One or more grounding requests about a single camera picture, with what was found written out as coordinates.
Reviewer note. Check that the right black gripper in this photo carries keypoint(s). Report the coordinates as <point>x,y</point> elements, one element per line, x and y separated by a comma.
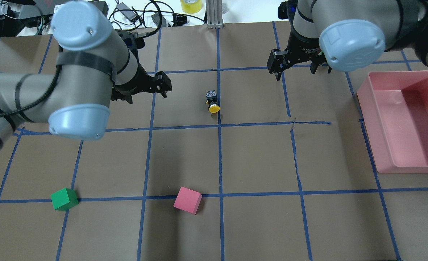
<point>305,46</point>

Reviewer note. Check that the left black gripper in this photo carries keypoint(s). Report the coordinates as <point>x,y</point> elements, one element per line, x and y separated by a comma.
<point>138,82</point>

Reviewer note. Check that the yellow push button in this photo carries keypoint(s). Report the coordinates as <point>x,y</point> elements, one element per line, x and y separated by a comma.
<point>212,102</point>

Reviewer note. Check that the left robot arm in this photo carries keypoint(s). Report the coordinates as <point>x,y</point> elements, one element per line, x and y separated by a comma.
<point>96,64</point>

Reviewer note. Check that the green cube near arm base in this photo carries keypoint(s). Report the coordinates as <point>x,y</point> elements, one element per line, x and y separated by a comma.
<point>64,199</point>

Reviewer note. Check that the pink cube near arm base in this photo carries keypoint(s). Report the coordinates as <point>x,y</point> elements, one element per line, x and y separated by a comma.
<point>188,200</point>

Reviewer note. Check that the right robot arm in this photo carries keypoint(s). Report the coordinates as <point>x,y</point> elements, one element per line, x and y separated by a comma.
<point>349,34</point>

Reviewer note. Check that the black power adapter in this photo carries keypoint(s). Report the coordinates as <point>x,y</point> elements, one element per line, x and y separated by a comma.
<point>128,13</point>

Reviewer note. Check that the yellow tape roll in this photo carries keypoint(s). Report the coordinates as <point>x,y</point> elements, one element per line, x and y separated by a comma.
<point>191,6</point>

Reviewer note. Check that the pink plastic bin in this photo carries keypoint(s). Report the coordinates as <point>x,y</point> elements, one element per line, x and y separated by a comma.
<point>394,105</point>

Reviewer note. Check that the black electronics box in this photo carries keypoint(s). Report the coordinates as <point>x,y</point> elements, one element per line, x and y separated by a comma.
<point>16,15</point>

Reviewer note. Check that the aluminium frame post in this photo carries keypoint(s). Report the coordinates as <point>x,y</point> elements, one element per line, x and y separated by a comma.
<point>214,12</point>

